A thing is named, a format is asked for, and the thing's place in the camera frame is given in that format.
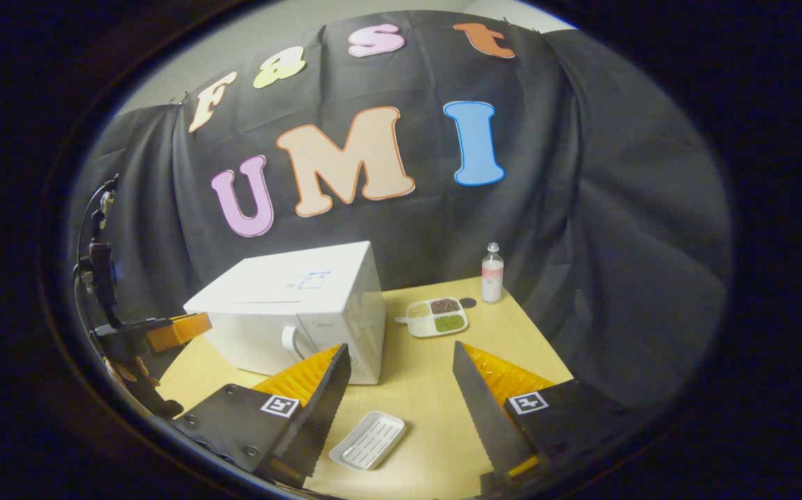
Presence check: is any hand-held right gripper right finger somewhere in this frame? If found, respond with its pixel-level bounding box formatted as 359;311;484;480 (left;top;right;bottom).
452;340;641;497

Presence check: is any divided white dish with grains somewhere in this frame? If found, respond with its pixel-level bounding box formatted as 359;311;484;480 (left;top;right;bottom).
394;297;469;339

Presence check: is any clear bottle with pink label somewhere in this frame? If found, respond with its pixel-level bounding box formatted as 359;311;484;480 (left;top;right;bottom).
481;242;505;304

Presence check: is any white ribbed tray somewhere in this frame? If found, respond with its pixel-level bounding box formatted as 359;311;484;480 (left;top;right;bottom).
328;410;407;472

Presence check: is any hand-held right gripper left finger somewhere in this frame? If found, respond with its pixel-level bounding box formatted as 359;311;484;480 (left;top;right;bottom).
170;343;352;489

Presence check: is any white microwave oven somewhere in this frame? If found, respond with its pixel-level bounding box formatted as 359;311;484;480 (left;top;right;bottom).
183;240;387;386

